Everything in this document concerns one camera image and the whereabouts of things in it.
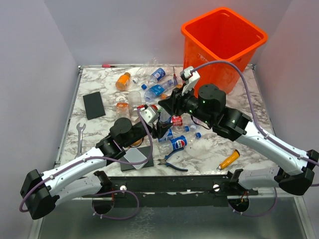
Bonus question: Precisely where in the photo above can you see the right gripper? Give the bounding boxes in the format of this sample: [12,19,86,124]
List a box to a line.
[160,82,213,125]

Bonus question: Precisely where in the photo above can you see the large crushed orange bottle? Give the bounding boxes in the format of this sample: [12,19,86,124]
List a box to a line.
[160,85,182,100]

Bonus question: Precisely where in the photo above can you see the blue pepsi bottle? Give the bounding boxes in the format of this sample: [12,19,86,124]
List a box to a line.
[158,129,173,142]
[159,135,187,154]

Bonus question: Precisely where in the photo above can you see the red label bottle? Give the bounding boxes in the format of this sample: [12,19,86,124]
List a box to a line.
[171,116,183,126]

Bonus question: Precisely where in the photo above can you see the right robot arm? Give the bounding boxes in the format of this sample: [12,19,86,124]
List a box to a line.
[158,84,319,196]

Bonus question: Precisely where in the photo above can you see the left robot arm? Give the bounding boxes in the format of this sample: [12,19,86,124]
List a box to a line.
[19,113,172,220]

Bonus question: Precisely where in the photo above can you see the orange plastic bin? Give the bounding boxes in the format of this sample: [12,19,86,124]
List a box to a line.
[181,7,268,95]

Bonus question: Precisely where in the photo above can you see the blue label water bottle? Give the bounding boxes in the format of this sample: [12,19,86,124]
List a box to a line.
[144,80,174,102]

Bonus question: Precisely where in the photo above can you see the red screwdriver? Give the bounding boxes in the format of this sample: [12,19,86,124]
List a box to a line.
[172,66,178,86]

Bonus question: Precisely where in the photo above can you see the clear crushed bottle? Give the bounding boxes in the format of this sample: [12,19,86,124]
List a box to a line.
[183,119,199,132]

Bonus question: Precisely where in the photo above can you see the blue label bottle top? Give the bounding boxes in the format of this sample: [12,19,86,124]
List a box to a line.
[147,68,166,84]

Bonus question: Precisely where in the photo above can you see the clear plastic cup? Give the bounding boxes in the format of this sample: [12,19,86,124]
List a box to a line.
[127,91,142,110]

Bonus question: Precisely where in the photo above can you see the white rounded box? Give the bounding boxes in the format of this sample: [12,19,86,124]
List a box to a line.
[124,148,147,170]

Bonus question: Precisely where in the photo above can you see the tall orange label bottle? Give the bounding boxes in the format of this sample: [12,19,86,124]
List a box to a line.
[116,98,130,119]

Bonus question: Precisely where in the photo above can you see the small orange juice bottle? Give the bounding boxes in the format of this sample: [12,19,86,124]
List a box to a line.
[115,72,131,91]

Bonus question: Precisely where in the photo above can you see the black foam pad upper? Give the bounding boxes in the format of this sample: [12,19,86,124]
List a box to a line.
[83,92,106,120]

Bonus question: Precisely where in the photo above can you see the red pen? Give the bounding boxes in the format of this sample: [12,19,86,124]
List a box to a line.
[102,64,117,68]

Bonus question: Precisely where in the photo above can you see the silver wrench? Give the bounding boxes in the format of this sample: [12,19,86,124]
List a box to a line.
[74,123,86,159]

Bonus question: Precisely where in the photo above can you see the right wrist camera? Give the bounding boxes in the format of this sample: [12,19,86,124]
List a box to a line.
[180,66,200,96]

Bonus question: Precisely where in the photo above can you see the blue handle pliers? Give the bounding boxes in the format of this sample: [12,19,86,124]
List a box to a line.
[158,148,188,172]

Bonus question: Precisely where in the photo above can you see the yellow handle utility knife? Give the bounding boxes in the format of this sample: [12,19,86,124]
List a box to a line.
[216,149,240,171]

